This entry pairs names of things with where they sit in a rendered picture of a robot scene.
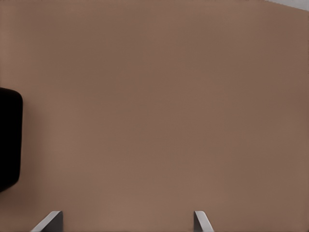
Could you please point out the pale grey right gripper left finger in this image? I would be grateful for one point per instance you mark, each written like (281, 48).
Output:
(51, 223)

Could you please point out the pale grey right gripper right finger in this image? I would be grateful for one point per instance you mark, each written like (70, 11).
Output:
(203, 223)

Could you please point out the black rounded box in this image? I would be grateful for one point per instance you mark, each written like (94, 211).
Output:
(9, 140)

